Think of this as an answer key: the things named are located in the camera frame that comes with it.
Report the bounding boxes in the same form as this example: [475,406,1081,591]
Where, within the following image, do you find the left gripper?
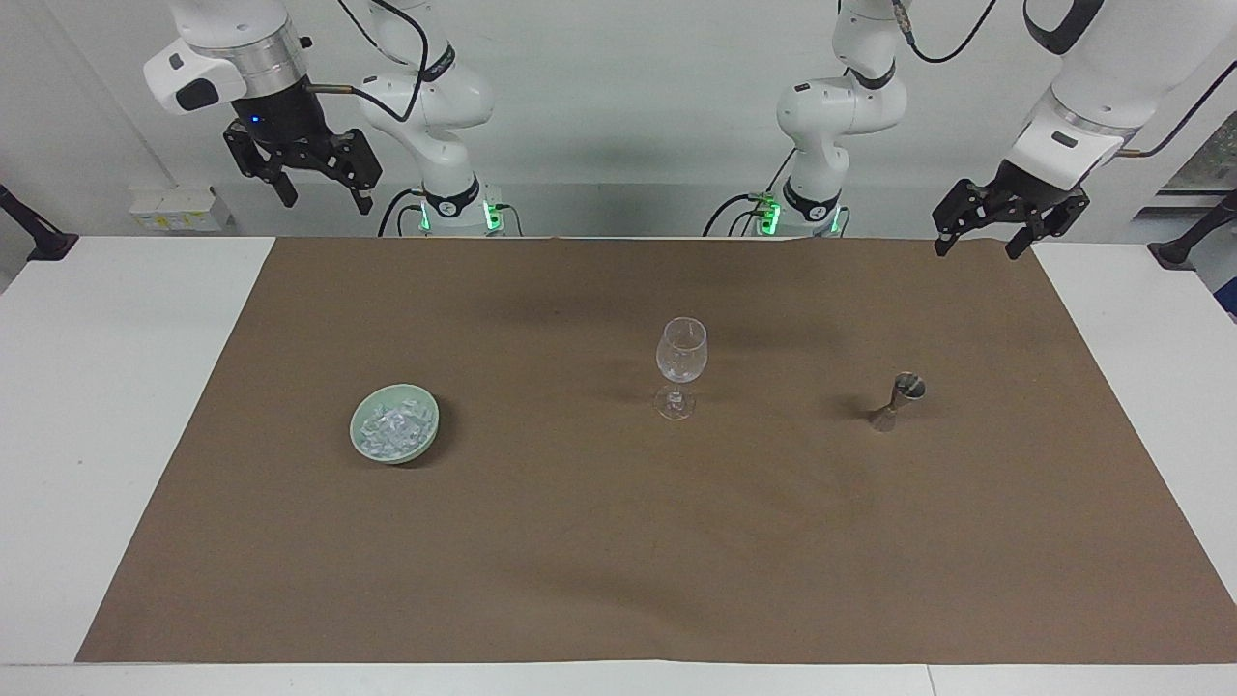
[932,159,1091,261]

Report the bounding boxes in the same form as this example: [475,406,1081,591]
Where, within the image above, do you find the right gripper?
[223,79,384,217]

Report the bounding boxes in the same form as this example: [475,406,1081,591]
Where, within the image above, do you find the clear ice cubes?
[360,396,432,456]

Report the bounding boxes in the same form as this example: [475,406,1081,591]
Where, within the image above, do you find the clear wine glass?
[654,316,709,421]

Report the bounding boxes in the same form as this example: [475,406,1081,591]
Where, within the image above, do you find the black stand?
[0,183,80,263]
[1147,188,1237,271]

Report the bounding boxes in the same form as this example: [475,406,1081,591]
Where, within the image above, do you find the metal jigger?
[866,371,928,434]

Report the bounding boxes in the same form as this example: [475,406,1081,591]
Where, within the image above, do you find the pale green bowl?
[349,383,442,467]

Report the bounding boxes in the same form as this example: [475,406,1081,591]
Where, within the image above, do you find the black cable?
[335,0,418,71]
[1121,58,1237,158]
[307,0,432,123]
[376,188,427,239]
[703,191,776,239]
[889,0,998,66]

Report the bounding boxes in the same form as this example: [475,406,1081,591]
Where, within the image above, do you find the white wall socket box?
[128,185,235,234]

